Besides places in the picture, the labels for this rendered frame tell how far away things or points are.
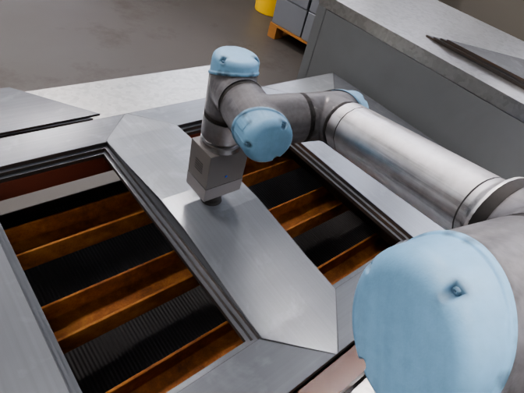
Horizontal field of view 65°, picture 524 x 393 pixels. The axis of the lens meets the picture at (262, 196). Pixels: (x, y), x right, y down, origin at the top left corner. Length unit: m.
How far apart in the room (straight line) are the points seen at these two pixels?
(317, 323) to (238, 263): 0.17
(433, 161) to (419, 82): 0.94
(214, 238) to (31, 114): 0.62
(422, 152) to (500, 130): 0.84
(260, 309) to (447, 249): 0.47
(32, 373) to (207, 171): 0.39
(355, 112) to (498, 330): 0.38
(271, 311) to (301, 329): 0.06
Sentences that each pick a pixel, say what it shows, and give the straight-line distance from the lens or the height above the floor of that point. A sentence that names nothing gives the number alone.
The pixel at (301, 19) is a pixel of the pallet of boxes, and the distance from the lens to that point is 3.88.
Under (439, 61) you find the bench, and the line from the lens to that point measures 1.37.
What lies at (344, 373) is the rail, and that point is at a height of 0.83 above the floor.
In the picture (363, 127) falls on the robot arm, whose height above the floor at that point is 1.18.
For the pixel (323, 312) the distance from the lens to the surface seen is 0.75.
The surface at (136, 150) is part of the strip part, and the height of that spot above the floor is 0.85.
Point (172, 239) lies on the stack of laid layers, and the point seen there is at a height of 0.82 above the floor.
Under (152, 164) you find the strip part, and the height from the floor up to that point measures 0.86.
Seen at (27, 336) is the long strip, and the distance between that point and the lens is 0.70.
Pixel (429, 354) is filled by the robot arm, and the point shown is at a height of 1.23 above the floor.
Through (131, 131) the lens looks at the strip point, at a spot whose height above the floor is 0.85.
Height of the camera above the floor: 1.44
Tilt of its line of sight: 41 degrees down
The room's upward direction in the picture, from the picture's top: 16 degrees clockwise
